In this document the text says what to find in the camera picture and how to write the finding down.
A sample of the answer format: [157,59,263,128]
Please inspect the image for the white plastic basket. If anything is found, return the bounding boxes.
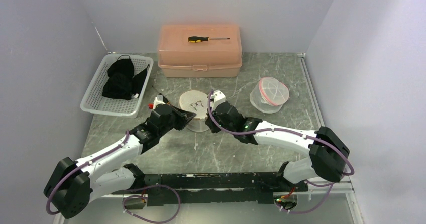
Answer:
[80,53,154,118]

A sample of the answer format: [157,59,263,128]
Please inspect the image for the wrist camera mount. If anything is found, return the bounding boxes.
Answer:
[148,94,170,110]
[209,90,226,111]

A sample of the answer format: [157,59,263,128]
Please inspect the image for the black bra in basket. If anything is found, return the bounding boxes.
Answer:
[101,55,150,100]

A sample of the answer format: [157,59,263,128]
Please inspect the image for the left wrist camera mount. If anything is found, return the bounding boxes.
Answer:
[148,94,170,110]

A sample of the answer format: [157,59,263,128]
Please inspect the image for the beige mesh laundry bag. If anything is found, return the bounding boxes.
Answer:
[178,90,209,132]

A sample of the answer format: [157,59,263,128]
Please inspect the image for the pink plastic storage box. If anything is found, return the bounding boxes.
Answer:
[157,24,242,78]

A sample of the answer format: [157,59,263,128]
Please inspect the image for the yellow black screwdriver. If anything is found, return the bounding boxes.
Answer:
[188,36,230,43]

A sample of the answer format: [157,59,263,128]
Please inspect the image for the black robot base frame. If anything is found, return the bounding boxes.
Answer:
[115,172,308,207]

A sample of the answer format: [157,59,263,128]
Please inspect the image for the white mesh bag red zipper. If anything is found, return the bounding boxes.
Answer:
[249,77,290,114]

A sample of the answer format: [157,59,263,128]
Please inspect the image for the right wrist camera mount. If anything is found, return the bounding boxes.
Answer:
[209,90,226,111]

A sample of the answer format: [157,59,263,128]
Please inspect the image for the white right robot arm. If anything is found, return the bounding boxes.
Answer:
[206,102,354,191]

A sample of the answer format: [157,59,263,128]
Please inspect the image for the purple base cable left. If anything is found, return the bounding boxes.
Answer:
[122,183,183,224]

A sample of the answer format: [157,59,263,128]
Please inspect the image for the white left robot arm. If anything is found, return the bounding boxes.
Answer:
[43,104,196,218]

